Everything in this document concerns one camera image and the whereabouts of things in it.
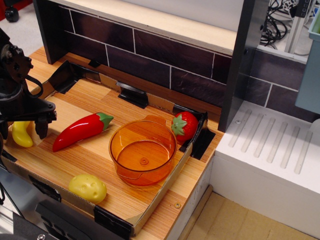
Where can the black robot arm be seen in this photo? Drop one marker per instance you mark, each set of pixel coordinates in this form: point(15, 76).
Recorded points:
point(15, 67)

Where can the dark grey shelf frame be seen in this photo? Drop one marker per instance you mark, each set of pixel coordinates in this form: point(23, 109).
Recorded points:
point(201, 67)

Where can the yellow toy banana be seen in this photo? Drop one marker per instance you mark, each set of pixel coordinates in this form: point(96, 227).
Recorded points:
point(20, 134)

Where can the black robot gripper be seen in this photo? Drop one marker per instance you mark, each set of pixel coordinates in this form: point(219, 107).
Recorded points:
point(17, 105)

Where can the white toy sink drainboard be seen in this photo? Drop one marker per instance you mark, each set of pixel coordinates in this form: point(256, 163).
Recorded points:
point(269, 162)

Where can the red toy chili pepper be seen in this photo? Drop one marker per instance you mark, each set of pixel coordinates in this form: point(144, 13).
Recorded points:
point(83, 128)

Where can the black caster wheel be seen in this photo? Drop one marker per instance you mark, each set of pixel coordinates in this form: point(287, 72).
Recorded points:
point(11, 14)

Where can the grey-blue plastic bin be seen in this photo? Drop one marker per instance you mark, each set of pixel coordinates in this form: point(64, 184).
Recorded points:
point(308, 96)

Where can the yellow toy potato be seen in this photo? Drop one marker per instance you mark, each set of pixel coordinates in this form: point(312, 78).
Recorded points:
point(88, 187)

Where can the orange transparent plastic pot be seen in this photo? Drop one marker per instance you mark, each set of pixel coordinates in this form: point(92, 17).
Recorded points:
point(143, 151)

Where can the red toy strawberry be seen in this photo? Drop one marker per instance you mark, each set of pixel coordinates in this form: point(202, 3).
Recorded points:
point(184, 126)

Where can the black equipment at bottom left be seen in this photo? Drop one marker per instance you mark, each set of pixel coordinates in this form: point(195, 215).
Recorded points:
point(40, 204)

